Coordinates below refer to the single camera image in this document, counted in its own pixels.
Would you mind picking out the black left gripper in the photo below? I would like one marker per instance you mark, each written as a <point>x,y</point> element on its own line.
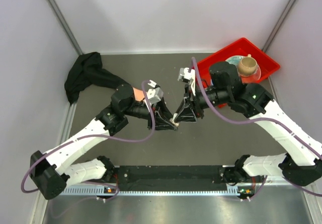
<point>162,125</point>

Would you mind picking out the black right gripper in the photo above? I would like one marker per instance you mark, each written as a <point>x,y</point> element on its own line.
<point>189,114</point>

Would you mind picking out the beige nail polish bottle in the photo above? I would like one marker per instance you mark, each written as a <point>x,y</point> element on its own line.
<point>175,123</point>

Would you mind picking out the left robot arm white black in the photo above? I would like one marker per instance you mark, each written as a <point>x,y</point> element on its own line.
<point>55,170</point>

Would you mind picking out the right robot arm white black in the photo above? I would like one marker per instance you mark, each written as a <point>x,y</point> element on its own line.
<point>300,164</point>

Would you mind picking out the mannequin hand with long nails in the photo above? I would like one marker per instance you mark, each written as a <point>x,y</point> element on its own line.
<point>138,94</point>

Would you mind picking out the red and teal plate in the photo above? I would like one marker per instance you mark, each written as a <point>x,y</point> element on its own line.
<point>234,60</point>

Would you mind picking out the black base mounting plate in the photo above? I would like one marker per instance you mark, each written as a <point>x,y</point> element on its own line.
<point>174,178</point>

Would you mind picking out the beige ceramic cup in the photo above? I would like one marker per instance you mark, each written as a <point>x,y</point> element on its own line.
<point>247,65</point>

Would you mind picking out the red plastic tray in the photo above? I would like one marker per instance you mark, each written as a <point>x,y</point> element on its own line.
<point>242,47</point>

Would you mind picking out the black sleeve cloth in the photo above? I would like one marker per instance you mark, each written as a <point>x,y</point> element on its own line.
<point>86,71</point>

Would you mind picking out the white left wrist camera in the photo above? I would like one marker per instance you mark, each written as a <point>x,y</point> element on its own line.
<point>155,94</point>

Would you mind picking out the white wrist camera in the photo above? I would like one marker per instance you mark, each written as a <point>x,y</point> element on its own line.
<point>155,94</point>
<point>187,75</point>

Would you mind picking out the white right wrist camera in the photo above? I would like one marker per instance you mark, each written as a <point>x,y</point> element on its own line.
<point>187,75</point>

